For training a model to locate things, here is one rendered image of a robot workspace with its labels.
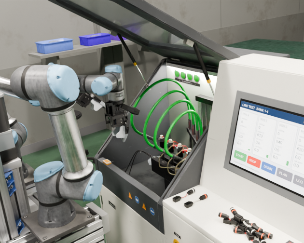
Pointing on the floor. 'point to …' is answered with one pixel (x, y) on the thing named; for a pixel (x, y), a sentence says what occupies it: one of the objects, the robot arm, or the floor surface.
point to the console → (178, 223)
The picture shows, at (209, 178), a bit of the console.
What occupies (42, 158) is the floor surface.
